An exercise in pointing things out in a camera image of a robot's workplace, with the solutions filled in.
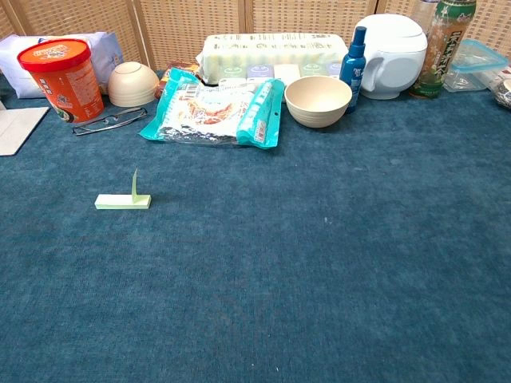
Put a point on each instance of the single green sticky note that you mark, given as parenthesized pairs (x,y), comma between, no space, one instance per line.
(135,185)

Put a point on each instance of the green sticky note pad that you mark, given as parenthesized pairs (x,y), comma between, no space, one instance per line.
(117,202)

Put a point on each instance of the blue table cloth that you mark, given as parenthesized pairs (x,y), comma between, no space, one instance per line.
(279,259)

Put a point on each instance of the teal frozen food bag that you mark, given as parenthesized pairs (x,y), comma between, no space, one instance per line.
(207,111)

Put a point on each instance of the open beige bowl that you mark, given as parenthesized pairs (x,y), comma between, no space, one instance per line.
(317,105)

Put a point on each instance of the purple pocket tissue packet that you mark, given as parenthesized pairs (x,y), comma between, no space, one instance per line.
(334,68)
(259,71)

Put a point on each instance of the green pocket tissue packet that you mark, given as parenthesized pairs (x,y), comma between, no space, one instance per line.
(314,69)
(230,71)

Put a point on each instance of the white toilet roll pack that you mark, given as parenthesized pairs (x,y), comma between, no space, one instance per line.
(271,50)

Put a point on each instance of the brown cookie snack bag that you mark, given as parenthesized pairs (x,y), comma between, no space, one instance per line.
(177,67)

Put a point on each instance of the blue spray bottle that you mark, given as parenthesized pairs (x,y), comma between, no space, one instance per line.
(353,64)

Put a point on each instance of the upturned beige bowl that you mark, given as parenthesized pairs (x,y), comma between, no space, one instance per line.
(133,84)

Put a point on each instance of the black eyeglasses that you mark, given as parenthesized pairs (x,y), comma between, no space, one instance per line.
(104,121)

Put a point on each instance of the rattan folding screen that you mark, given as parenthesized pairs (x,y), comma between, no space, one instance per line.
(179,24)

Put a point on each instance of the white lidded pot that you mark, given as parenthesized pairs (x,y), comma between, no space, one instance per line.
(395,52)

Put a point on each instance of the orange instant noodle cup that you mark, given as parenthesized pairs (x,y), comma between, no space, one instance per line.
(66,80)

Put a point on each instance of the green tea bottle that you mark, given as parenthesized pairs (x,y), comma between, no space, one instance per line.
(439,52)

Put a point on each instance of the clear container teal lid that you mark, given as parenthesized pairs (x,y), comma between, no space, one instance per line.
(473,60)

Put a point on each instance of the small glass bowl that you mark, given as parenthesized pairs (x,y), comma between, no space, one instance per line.
(504,93)

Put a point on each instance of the white tissue paper pack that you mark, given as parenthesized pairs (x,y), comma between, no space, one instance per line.
(16,60)

